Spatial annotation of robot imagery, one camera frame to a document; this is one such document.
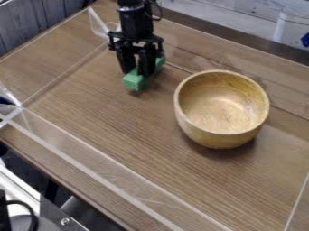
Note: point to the grey metal bracket with screw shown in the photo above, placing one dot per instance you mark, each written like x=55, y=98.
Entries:
x=54, y=219

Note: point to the brown wooden bowl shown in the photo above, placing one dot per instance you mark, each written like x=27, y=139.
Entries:
x=221, y=108

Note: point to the clear acrylic corner bracket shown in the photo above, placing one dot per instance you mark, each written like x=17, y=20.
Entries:
x=101, y=28

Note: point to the clear acrylic front barrier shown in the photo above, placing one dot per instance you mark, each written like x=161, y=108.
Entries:
x=114, y=189

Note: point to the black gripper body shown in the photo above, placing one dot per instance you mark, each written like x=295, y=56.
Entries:
x=149, y=39

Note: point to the green rectangular block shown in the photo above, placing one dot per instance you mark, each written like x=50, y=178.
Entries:
x=134, y=81

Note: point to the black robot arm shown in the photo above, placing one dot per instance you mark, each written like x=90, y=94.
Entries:
x=137, y=45

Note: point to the white container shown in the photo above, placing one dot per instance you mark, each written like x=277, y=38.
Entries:
x=292, y=29

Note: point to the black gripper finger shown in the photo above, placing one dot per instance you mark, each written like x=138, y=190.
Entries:
x=126, y=58
x=148, y=60

